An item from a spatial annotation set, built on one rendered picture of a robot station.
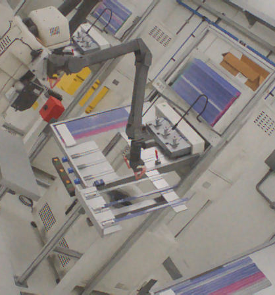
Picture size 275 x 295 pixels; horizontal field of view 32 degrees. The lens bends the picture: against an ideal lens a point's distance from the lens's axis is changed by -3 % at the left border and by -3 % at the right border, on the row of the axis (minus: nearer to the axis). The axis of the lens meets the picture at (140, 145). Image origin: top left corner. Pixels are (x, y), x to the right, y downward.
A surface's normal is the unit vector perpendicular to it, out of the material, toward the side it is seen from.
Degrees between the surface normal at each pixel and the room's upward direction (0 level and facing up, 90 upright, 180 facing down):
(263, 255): 45
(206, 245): 90
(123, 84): 90
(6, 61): 90
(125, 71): 90
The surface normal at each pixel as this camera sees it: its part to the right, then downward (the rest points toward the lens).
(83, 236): -0.65, -0.37
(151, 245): 0.43, 0.54
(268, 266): 0.00, -0.80
